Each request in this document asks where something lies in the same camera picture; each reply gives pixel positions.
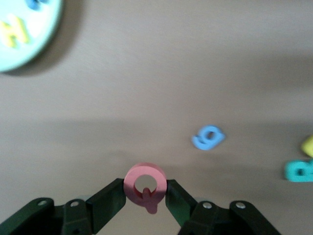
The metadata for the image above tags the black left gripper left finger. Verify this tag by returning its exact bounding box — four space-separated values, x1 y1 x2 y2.
0 178 127 235

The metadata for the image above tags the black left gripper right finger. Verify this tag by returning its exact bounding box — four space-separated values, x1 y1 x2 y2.
165 179 282 235

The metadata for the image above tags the pink foam letter Q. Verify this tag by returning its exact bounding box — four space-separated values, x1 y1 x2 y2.
123 163 167 215

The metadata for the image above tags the yellow foam letter H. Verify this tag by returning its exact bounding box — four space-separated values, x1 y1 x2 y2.
0 14 31 48

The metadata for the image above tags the blue foam letter W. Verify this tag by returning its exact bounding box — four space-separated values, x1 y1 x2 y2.
25 0 51 10

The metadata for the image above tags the blue foam letter g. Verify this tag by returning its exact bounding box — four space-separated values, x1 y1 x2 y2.
191 124 225 151

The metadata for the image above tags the teal foam letter R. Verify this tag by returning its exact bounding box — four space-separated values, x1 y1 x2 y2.
284 159 313 182

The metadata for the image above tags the yellow foam letter c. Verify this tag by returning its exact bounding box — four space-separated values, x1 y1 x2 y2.
300 134 313 157

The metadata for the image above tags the green plate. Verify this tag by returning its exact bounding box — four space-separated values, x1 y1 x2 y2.
0 0 63 73

